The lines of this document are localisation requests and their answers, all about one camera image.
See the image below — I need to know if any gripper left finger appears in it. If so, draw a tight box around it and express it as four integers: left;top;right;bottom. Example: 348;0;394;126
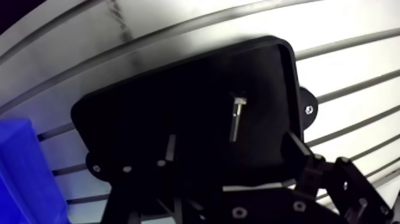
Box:
99;133;207;224

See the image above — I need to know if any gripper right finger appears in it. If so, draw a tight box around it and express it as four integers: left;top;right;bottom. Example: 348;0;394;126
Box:
220;130;395;224

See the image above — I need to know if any black tray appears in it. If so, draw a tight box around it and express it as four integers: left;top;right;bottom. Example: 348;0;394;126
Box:
70;35;319;192

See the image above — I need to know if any steel bolt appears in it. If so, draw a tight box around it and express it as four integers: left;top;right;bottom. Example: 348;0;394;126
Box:
229;97;248;144

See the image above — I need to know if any blue bin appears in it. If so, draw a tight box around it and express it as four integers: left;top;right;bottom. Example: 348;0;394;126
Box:
0;117;72;224

